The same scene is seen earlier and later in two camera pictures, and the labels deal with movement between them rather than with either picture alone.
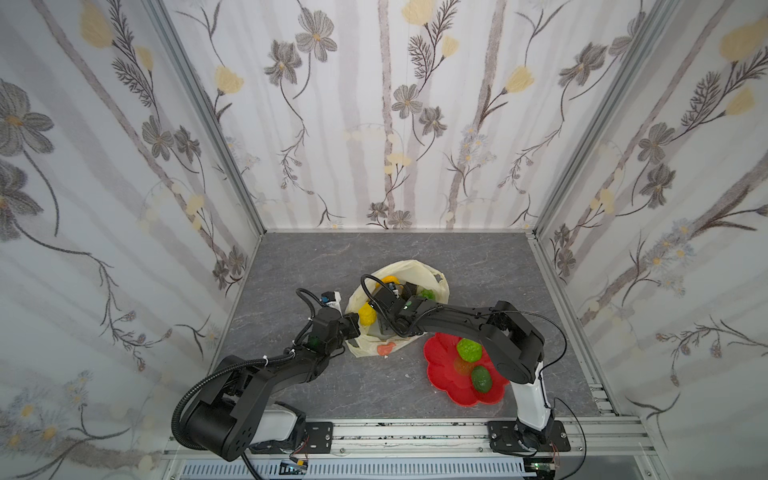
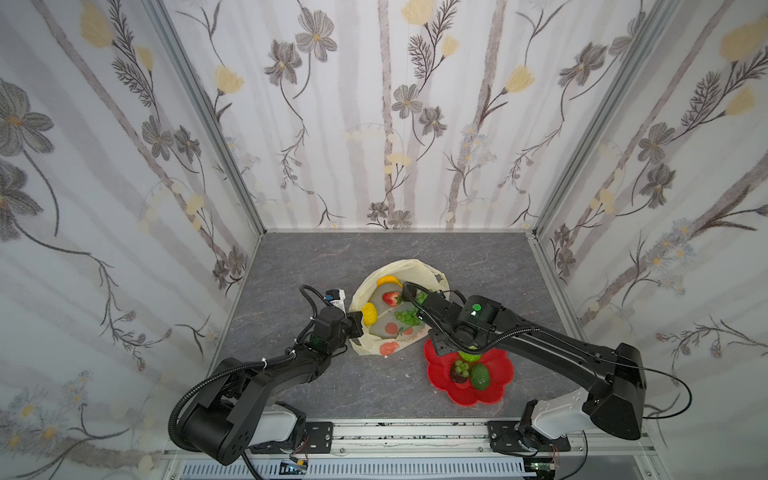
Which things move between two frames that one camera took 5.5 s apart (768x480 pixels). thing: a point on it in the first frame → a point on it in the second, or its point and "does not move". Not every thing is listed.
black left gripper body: x=349 y=325 does not move
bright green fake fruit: x=468 y=350 does not move
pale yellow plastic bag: x=372 y=342 does not move
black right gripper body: x=384 y=301 → x=417 y=297
